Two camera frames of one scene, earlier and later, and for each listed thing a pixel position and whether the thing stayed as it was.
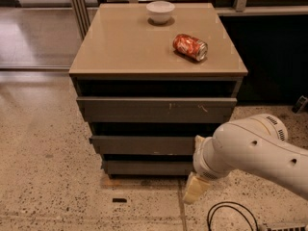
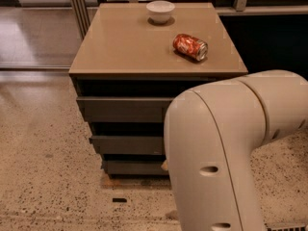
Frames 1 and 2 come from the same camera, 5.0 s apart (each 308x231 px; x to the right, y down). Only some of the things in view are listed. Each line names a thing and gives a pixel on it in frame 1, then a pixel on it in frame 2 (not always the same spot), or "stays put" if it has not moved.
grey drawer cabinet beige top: (150, 79) stays put
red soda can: (190, 45) stays put
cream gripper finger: (198, 140) -> (165, 166)
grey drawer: (144, 144) stays put
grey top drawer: (156, 110) stays put
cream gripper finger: (194, 190) -> (173, 215)
